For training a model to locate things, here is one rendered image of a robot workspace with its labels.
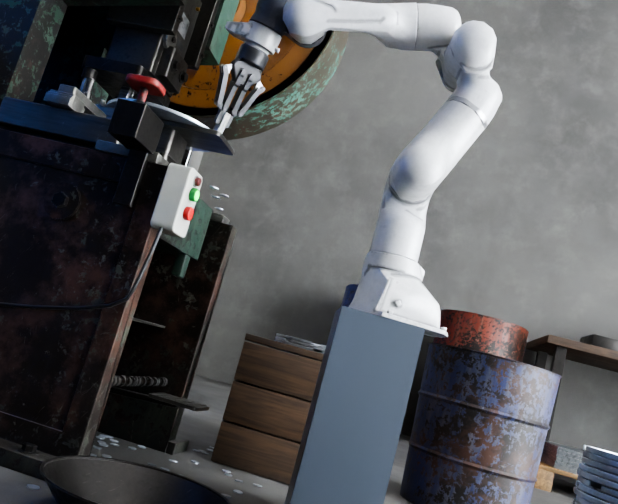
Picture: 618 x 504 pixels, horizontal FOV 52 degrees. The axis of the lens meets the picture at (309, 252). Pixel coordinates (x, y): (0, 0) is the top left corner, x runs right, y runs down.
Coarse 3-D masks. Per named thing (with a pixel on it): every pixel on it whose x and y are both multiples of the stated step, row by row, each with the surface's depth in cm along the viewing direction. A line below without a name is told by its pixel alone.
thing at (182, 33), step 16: (192, 0) 167; (192, 16) 169; (128, 32) 158; (144, 32) 157; (112, 48) 157; (128, 48) 157; (144, 48) 156; (160, 48) 157; (176, 48) 165; (144, 64) 155; (160, 64) 157; (176, 64) 158; (160, 80) 160; (176, 80) 162
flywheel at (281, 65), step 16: (240, 0) 201; (256, 0) 204; (240, 16) 203; (224, 48) 202; (288, 48) 199; (304, 48) 195; (320, 48) 199; (272, 64) 199; (288, 64) 194; (304, 64) 195; (192, 80) 202; (208, 80) 201; (272, 80) 194; (288, 80) 195; (176, 96) 198; (192, 96) 197; (208, 96) 196; (272, 96) 197; (192, 112) 200; (208, 112) 198
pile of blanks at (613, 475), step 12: (588, 456) 87; (600, 456) 84; (588, 468) 86; (600, 468) 84; (612, 468) 82; (576, 480) 92; (588, 480) 85; (600, 480) 83; (612, 480) 81; (576, 492) 88; (588, 492) 85; (600, 492) 82; (612, 492) 80
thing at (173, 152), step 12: (168, 120) 151; (168, 132) 153; (180, 132) 155; (192, 132) 152; (204, 132) 150; (216, 132) 149; (168, 144) 153; (180, 144) 158; (192, 144) 162; (204, 144) 159; (216, 144) 156; (228, 144) 156; (168, 156) 153; (180, 156) 160
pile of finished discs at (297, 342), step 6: (276, 336) 188; (282, 336) 184; (288, 336) 181; (282, 342) 183; (288, 342) 181; (294, 342) 179; (300, 342) 178; (306, 342) 178; (306, 348) 177; (312, 348) 177; (318, 348) 177; (324, 348) 177
